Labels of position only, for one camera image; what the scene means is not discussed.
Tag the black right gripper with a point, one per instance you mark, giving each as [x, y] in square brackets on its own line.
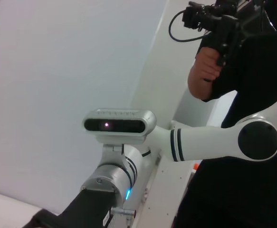
[81, 211]

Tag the operator bare forearm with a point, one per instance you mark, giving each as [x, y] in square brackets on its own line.
[198, 88]

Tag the operator bare hand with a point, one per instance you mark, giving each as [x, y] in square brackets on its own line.
[206, 64]

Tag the small orange object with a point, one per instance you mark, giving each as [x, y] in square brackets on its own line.
[195, 167]

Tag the operator in black clothes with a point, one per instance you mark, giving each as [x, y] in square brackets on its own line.
[254, 78]

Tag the black teleoperation controller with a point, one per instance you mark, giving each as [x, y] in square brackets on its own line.
[221, 26]

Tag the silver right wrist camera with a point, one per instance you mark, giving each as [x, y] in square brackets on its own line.
[119, 124]

